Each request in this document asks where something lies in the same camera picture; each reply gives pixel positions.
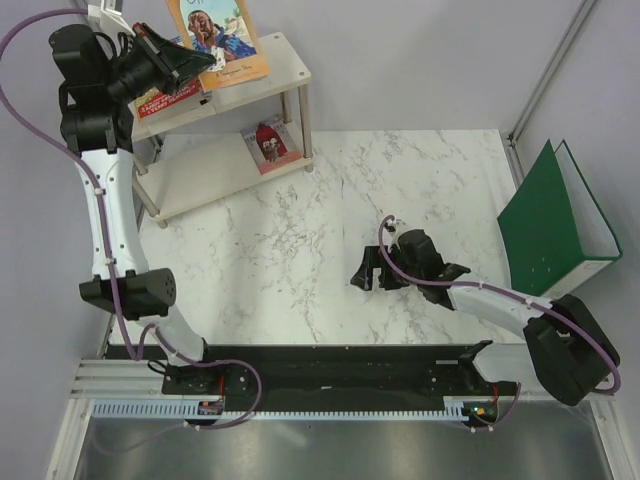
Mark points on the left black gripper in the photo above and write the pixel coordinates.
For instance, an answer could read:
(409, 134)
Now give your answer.
(172, 62)

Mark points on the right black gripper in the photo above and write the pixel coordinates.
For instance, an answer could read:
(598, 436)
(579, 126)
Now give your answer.
(373, 257)

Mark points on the red Treehouse book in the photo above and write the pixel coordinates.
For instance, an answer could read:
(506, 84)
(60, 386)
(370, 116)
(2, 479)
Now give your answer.
(154, 101)

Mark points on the orange illustrated book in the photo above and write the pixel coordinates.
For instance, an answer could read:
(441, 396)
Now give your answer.
(224, 30)

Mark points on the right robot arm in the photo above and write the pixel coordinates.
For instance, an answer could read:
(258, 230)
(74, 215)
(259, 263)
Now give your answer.
(566, 351)

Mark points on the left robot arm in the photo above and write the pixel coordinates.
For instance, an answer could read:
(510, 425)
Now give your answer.
(97, 126)

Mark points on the pink book on shelf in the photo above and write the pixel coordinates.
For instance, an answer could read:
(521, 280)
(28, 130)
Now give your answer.
(271, 144)

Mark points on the white two-tier shelf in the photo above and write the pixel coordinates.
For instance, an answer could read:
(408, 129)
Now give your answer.
(184, 178)

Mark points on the green lever arch binder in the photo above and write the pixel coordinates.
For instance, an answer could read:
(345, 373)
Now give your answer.
(555, 233)

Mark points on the aluminium frame post left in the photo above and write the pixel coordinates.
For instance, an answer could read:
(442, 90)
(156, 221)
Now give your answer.
(105, 18)

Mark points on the aluminium frame post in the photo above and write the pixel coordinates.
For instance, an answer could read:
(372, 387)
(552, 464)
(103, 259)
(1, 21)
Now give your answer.
(105, 18)
(551, 68)

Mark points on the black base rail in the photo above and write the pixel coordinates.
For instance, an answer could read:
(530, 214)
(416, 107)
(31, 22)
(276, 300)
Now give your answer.
(329, 377)

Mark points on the aluminium frame post right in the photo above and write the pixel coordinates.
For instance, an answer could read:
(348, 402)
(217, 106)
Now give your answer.
(551, 68)

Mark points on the white slotted cable duct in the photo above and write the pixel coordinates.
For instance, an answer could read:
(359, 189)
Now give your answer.
(194, 409)

